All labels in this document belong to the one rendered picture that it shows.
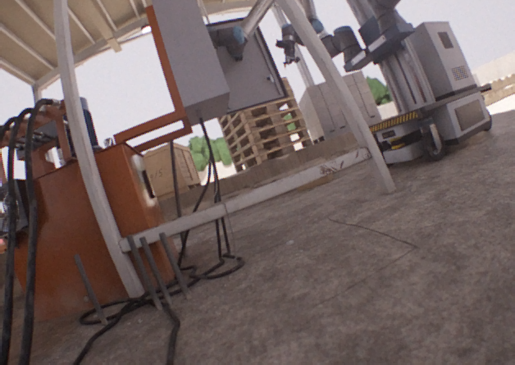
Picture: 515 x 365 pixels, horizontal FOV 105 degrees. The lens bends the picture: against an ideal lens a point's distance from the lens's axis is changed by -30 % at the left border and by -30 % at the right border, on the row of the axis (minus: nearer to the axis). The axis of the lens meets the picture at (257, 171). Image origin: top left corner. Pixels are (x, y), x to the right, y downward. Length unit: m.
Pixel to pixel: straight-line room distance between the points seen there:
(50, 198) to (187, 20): 0.98
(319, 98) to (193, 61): 3.34
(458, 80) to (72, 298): 2.47
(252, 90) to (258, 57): 0.23
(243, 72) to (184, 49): 0.54
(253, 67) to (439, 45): 1.24
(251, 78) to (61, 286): 1.48
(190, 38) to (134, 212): 0.77
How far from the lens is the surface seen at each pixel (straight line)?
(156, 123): 1.16
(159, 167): 4.31
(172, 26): 1.32
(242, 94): 1.63
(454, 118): 1.76
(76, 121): 1.16
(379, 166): 1.27
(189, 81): 1.19
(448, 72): 1.98
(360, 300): 0.59
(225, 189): 2.62
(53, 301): 1.42
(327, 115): 4.36
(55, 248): 1.33
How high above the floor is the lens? 0.32
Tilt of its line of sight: 1 degrees down
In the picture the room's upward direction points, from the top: 20 degrees counter-clockwise
